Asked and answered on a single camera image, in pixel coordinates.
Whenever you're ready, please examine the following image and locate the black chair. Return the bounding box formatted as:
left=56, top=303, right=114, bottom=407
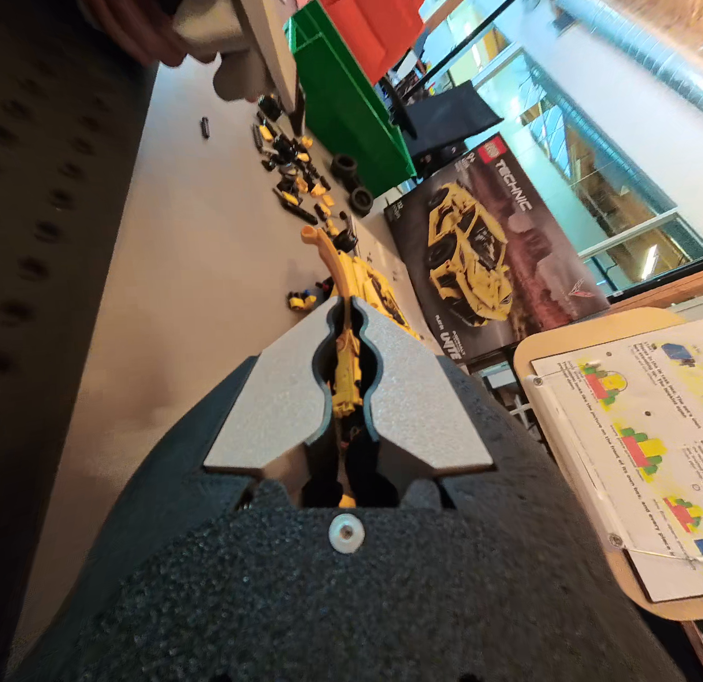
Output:
left=384, top=80, right=503, bottom=177

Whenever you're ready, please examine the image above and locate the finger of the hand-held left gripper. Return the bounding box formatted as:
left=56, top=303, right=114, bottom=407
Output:
left=233, top=0, right=306, bottom=134

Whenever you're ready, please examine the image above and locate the silver ventilation duct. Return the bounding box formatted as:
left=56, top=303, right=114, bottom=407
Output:
left=555, top=0, right=703, bottom=110

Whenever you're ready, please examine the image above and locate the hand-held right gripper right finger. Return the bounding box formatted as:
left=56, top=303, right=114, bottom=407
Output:
left=349, top=296, right=494, bottom=507

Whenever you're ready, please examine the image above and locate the toy car picture box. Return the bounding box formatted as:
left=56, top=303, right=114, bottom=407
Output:
left=383, top=133, right=611, bottom=365

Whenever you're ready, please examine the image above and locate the wooden beam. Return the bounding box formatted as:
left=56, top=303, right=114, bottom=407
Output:
left=609, top=271, right=703, bottom=313

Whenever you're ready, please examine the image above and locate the pile of black yellow bricks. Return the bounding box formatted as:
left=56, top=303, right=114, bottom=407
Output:
left=250, top=91, right=358, bottom=238

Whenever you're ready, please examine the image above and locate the white instruction booklet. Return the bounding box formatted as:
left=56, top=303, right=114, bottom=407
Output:
left=351, top=215, right=446, bottom=359

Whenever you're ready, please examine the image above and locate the yellow brick panel assembly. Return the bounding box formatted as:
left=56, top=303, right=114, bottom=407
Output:
left=300, top=225, right=368, bottom=419

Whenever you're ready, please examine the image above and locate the green plastic bin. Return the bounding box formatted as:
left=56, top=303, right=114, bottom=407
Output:
left=283, top=0, right=418, bottom=199

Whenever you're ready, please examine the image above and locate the red plastic bin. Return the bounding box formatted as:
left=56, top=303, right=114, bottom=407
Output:
left=316, top=0, right=432, bottom=86

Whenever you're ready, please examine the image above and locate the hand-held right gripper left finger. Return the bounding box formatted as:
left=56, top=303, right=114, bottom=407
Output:
left=203, top=295, right=344, bottom=507

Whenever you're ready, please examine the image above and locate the dark perforated panel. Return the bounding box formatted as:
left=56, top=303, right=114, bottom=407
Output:
left=0, top=0, right=160, bottom=655

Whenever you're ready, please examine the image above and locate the person's left hand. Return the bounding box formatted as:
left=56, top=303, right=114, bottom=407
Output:
left=71, top=0, right=226, bottom=67

